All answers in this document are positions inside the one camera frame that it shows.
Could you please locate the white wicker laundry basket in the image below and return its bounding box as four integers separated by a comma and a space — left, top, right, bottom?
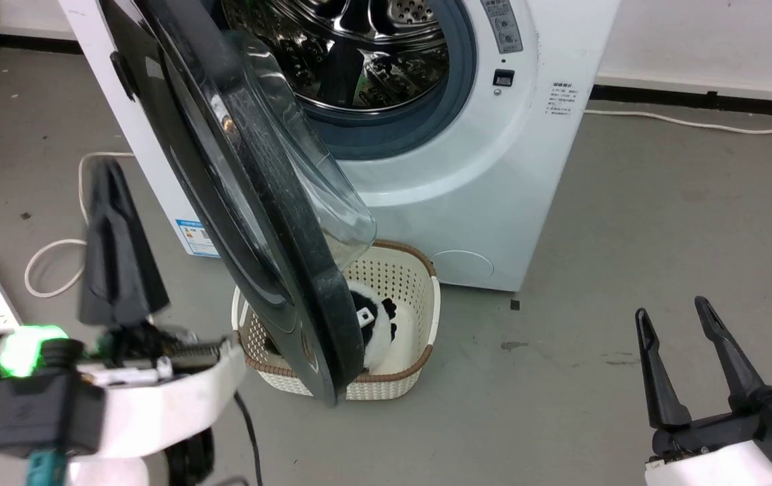
232, 240, 441, 402

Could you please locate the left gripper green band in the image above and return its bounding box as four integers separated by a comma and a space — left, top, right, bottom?
0, 159, 248, 466

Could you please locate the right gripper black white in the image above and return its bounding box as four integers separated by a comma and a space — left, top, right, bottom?
635, 296, 772, 486

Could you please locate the steel perforated washer drum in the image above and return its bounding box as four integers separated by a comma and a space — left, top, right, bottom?
221, 0, 451, 113

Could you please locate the black and white panda plush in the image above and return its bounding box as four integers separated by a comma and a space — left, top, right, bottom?
348, 280, 399, 376

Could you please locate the white looped power cable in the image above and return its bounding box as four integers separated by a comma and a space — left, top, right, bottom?
24, 151, 136, 300

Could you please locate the blue energy label sticker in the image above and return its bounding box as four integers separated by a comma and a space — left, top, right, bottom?
175, 217, 220, 258

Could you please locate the thin white floor cable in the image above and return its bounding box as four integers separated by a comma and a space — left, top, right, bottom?
584, 108, 772, 135

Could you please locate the white front-load washing machine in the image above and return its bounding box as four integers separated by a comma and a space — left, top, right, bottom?
59, 0, 623, 292

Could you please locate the printed warning text label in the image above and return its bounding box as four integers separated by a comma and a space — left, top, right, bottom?
547, 82, 580, 118

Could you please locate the black round glass washer door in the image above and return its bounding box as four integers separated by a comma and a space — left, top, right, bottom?
99, 0, 378, 408

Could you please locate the grey rubber door gasket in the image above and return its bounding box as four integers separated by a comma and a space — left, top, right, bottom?
302, 0, 478, 161

